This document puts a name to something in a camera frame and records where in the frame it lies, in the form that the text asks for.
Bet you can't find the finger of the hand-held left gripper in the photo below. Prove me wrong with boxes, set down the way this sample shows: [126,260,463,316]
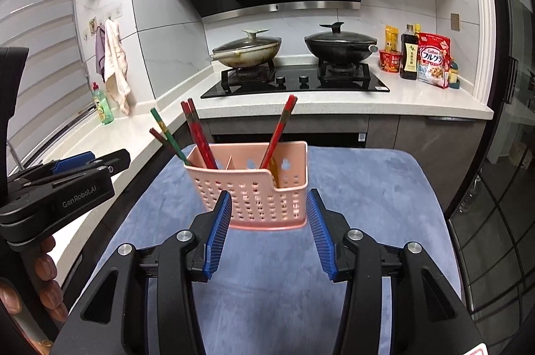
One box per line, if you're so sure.
[23,149,131,188]
[17,152,97,182]

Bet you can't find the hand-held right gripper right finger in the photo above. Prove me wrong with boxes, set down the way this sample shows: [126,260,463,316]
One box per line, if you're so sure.
[306,188,490,355]

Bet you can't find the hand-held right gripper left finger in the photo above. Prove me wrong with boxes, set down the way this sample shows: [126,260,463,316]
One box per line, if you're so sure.
[50,190,233,355]

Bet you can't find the pink plastic utensil holder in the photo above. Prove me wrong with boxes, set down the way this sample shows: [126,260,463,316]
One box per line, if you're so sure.
[184,142,310,231]

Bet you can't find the green chopstick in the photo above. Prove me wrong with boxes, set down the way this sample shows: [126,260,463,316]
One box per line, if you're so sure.
[149,107,191,167]

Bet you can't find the person's left hand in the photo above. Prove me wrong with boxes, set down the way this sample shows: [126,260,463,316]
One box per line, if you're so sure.
[34,235,70,323]

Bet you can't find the green dish soap bottle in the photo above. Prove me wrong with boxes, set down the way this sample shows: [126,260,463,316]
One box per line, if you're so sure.
[92,82,114,125]

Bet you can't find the blue plush mat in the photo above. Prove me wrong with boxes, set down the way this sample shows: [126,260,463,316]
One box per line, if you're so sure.
[73,144,464,355]

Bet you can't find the white hanging towel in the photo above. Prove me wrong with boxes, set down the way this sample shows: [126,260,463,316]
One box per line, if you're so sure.
[104,19,131,116]

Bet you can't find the purple hanging cloth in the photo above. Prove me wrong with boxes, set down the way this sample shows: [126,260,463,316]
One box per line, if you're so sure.
[95,25,107,75]

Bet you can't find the dark base cabinet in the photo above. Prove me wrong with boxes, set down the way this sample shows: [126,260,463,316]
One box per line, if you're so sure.
[196,114,488,209]

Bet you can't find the white window blinds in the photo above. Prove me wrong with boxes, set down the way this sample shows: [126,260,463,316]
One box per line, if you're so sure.
[0,0,90,163]

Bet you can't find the clear plastic bottle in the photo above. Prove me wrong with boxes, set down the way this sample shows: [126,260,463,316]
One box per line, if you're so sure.
[460,177,481,213]

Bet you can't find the black gas stove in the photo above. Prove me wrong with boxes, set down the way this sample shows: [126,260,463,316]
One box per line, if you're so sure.
[201,62,391,100]

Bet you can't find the beige wok with lid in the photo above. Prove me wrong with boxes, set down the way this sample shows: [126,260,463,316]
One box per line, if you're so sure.
[208,41,283,69]

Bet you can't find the glass pan lid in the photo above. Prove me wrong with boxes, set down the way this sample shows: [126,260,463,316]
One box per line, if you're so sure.
[213,29,282,52]

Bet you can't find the glass sliding door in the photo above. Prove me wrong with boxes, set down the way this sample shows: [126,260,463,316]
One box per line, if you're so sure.
[447,0,535,355]

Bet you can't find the black wok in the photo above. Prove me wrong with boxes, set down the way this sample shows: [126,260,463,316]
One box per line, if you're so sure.
[304,37,379,67]

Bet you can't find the red instant noodle cup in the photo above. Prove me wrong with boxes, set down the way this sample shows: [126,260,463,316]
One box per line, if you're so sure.
[379,50,403,72]

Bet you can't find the dark soy sauce bottle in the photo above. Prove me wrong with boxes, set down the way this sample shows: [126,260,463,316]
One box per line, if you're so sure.
[399,24,420,81]

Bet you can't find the black wok lid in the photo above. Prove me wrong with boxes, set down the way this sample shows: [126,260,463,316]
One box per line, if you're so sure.
[305,21,375,46]

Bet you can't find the red and white cereal bag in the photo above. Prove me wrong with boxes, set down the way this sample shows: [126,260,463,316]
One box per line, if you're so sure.
[417,32,453,89]

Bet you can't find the yellow food packet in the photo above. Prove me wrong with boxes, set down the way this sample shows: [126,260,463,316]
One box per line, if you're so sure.
[385,25,400,52]

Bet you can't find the black door handle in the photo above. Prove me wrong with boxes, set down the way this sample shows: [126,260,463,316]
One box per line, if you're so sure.
[504,56,519,103]

